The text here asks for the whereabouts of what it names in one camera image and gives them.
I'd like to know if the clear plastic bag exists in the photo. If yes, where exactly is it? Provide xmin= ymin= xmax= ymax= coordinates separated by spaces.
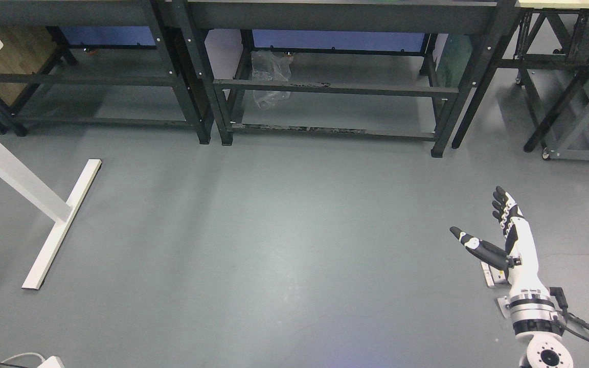
xmin=252 ymin=50 xmax=293 ymax=110

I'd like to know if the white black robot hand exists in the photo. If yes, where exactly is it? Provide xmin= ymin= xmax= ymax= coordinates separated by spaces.
xmin=449 ymin=186 xmax=550 ymax=297

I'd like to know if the white standing desk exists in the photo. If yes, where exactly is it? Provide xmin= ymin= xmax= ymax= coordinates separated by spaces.
xmin=0 ymin=36 xmax=102 ymax=291

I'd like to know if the left black shelf rack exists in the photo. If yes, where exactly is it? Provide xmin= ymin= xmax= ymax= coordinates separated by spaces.
xmin=0 ymin=1 xmax=213 ymax=145

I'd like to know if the white power strip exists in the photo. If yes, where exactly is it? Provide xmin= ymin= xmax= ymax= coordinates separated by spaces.
xmin=37 ymin=356 xmax=65 ymax=368

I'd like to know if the black metal shelf rack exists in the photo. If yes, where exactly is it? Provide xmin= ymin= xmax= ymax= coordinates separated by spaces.
xmin=170 ymin=1 xmax=519 ymax=158

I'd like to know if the right black frame cart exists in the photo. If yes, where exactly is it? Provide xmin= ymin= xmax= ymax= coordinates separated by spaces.
xmin=500 ymin=1 xmax=589 ymax=161

